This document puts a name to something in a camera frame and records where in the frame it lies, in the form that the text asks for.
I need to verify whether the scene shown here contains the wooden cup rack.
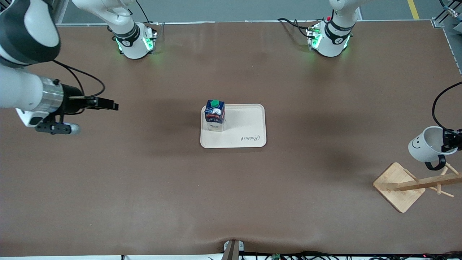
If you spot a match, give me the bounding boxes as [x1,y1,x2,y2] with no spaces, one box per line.
[372,162,462,213]

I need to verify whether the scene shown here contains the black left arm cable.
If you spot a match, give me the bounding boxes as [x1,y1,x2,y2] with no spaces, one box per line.
[432,82,462,133]

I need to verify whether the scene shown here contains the black left base cable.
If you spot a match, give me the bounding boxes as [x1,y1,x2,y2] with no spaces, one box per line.
[277,18,318,39]

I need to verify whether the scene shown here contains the black right base cable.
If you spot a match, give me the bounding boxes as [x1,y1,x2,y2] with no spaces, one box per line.
[135,0,150,24]

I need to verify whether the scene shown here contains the grey aluminium frame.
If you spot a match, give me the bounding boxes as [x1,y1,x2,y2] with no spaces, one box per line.
[51,0,69,25]

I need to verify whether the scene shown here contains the white smiley mug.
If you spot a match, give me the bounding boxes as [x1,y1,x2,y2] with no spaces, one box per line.
[408,126,456,171]

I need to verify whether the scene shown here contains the aluminium table edge rail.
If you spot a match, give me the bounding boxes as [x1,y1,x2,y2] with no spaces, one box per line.
[431,19,462,75]

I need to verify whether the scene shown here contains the black base cable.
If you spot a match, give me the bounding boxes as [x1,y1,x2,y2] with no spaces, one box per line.
[277,18,318,39]
[135,0,150,24]

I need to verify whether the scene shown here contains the blue white milk carton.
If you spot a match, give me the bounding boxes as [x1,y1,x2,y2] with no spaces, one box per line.
[204,99,226,132]

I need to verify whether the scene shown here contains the cream plastic tray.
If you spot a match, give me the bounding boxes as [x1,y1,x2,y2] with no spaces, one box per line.
[200,104,267,149]

